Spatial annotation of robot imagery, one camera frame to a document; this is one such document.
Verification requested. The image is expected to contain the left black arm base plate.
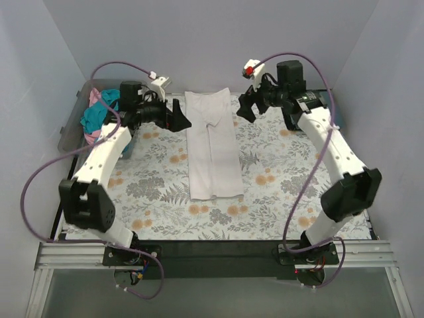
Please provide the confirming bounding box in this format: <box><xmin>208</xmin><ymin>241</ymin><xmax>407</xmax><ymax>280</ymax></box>
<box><xmin>102</xmin><ymin>244</ymin><xmax>162</xmax><ymax>266</ymax></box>

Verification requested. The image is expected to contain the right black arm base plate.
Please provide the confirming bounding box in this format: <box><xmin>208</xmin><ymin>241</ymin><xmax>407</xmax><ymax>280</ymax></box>
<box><xmin>271</xmin><ymin>243</ymin><xmax>339</xmax><ymax>266</ymax></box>

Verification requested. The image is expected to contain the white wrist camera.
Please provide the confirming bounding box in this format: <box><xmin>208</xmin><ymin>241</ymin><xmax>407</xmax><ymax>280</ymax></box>
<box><xmin>150</xmin><ymin>76</ymin><xmax>172</xmax><ymax>102</ymax></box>
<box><xmin>242</xmin><ymin>59</ymin><xmax>265</xmax><ymax>91</ymax></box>

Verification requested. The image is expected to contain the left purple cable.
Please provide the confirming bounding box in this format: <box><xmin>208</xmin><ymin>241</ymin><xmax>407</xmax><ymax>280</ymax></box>
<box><xmin>20</xmin><ymin>61</ymin><xmax>166</xmax><ymax>300</ymax></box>

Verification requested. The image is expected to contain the pink t shirt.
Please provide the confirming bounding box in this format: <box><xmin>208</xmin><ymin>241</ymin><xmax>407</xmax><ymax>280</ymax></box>
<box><xmin>84</xmin><ymin>88</ymin><xmax>101</xmax><ymax>144</ymax></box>

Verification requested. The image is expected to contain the aluminium frame rail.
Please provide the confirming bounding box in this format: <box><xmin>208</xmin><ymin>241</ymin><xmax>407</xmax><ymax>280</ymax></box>
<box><xmin>26</xmin><ymin>240</ymin><xmax>413</xmax><ymax>317</ymax></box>

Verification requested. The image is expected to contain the floral table mat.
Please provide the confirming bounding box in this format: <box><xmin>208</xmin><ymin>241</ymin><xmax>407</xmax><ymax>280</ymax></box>
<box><xmin>66</xmin><ymin>94</ymin><xmax>371</xmax><ymax>242</ymax></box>

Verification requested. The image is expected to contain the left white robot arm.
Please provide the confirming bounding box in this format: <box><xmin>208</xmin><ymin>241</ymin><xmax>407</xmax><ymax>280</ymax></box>
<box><xmin>59</xmin><ymin>77</ymin><xmax>191</xmax><ymax>265</ymax></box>

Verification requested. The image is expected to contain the folded dark blue t shirt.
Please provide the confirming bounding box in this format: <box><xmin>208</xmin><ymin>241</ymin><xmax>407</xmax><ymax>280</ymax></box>
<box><xmin>321</xmin><ymin>90</ymin><xmax>345</xmax><ymax>129</ymax></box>

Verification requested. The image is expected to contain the white t shirt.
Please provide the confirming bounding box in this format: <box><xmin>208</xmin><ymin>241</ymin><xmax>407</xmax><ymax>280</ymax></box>
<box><xmin>185</xmin><ymin>88</ymin><xmax>244</xmax><ymax>201</ymax></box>

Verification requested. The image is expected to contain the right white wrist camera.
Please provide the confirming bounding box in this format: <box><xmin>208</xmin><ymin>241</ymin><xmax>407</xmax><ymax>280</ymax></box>
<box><xmin>242</xmin><ymin>59</ymin><xmax>265</xmax><ymax>91</ymax></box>

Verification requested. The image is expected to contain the clear plastic bin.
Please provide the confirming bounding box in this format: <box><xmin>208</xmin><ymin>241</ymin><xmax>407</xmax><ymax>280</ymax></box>
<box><xmin>58</xmin><ymin>79</ymin><xmax>123</xmax><ymax>153</ymax></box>

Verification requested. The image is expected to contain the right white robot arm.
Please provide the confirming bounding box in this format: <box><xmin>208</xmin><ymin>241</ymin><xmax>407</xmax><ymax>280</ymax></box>
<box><xmin>237</xmin><ymin>60</ymin><xmax>382</xmax><ymax>264</ymax></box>

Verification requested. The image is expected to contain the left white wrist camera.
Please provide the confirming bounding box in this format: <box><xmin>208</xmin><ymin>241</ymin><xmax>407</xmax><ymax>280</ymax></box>
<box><xmin>150</xmin><ymin>76</ymin><xmax>172</xmax><ymax>102</ymax></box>

